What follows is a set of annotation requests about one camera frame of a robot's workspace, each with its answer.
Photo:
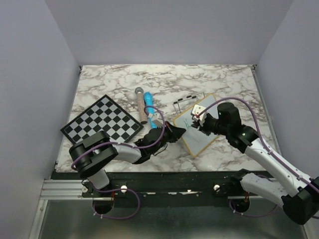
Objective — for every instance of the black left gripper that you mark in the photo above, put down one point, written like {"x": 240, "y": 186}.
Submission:
{"x": 174, "y": 133}

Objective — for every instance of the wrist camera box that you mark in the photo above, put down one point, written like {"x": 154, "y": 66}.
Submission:
{"x": 198, "y": 112}
{"x": 155, "y": 120}

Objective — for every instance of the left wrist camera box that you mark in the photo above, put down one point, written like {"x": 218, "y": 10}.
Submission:
{"x": 155, "y": 120}

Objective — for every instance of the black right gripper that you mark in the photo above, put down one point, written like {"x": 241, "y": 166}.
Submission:
{"x": 202, "y": 128}

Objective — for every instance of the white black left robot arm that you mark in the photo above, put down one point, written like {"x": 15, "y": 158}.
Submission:
{"x": 91, "y": 155}

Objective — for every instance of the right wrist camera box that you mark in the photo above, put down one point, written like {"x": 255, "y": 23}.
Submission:
{"x": 198, "y": 112}

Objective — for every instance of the metal wire whiteboard stand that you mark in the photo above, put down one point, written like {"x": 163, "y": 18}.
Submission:
{"x": 185, "y": 102}

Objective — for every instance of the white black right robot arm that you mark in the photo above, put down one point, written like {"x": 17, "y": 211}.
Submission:
{"x": 296, "y": 192}

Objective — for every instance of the aluminium frame rail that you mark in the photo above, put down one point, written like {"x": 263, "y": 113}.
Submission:
{"x": 64, "y": 214}

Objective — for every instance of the black white chessboard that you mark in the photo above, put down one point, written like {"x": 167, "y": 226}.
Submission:
{"x": 104, "y": 115}

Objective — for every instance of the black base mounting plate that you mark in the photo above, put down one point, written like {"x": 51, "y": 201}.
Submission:
{"x": 163, "y": 189}

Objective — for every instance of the yellow framed whiteboard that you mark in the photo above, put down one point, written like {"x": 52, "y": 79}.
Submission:
{"x": 194, "y": 140}

